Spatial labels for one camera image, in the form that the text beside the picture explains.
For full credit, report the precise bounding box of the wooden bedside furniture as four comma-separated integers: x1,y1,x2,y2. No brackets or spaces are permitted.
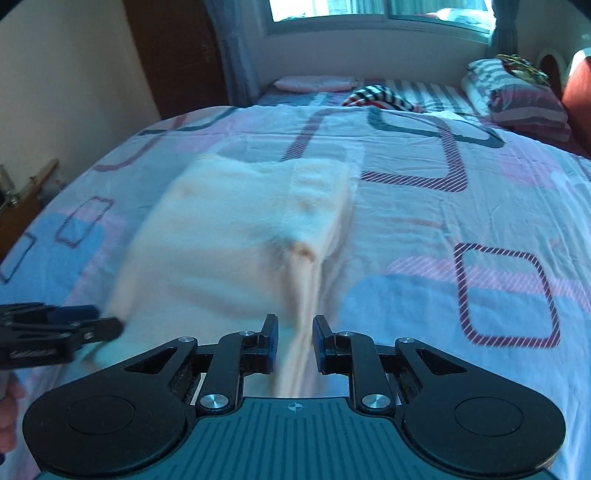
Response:
0,158,61,260

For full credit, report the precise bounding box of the person's left hand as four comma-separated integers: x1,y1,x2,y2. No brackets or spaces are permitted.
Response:
0,375,27,457

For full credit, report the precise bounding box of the brown wooden wardrobe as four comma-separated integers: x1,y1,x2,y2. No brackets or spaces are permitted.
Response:
121,0,232,120

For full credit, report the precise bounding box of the white flat pillow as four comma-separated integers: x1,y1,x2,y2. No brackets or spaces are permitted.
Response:
274,75,359,92

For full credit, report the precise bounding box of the black white red striped cloth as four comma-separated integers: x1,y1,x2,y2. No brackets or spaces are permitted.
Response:
343,84,424,113

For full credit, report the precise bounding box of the cream knit garment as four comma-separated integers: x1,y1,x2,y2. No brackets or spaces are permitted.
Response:
89,154,362,398

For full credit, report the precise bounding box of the gold patterned cloth item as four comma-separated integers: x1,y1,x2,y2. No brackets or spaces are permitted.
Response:
495,54,551,85

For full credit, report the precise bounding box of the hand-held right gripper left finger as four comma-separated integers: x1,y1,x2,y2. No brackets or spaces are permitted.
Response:
124,313,280,414

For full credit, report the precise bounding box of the folded striped blanket stack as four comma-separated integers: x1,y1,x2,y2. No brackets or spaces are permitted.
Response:
461,58,574,145

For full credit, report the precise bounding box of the grey curtain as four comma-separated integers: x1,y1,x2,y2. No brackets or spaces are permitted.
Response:
216,0,274,108

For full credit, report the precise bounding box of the window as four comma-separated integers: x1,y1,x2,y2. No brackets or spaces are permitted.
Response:
262,0,498,37

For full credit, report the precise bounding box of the dark blue curtain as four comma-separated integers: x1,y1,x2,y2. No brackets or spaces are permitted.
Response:
488,0,523,60

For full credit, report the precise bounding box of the white red heart headboard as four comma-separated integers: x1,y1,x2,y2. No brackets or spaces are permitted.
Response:
536,45,591,155

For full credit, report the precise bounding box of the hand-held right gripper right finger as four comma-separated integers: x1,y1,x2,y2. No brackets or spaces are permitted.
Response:
312,315,467,413

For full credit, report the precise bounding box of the striped bed sheet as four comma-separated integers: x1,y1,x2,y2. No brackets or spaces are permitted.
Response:
256,78,476,116

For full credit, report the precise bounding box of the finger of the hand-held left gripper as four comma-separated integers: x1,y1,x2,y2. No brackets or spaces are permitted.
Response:
0,317,124,347
0,302,101,328

